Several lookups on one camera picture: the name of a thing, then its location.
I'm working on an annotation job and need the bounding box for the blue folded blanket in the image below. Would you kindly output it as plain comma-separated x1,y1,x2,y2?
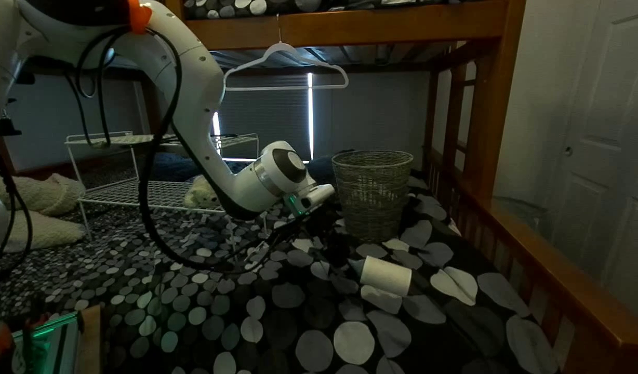
152,152,202,181

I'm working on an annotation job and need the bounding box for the white plastic clothes hanger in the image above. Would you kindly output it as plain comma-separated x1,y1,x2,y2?
221,39,349,94

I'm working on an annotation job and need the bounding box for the white wire rack shelf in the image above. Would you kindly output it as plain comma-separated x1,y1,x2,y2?
62,130,261,235

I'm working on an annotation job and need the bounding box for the black grey dotted blanket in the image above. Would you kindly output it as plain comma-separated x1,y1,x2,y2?
0,189,558,374

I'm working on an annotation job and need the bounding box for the cream pillow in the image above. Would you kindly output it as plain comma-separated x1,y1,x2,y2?
6,173,85,250

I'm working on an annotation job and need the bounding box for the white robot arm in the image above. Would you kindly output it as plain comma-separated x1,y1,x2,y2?
0,0,335,221

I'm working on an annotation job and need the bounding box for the woven wicker basket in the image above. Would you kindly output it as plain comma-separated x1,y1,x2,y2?
332,150,413,243

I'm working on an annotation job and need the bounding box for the wooden bunk bed frame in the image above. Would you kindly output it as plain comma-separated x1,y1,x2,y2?
187,0,638,374

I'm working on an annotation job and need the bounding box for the white panel door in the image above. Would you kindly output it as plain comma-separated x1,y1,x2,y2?
492,0,638,329

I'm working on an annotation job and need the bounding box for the cream plush toy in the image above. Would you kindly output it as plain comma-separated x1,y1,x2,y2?
184,175,218,209

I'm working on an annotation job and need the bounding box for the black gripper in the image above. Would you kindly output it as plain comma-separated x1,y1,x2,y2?
301,209,349,269

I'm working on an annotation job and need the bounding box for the white lint roller brush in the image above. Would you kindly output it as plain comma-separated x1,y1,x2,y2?
360,255,412,297

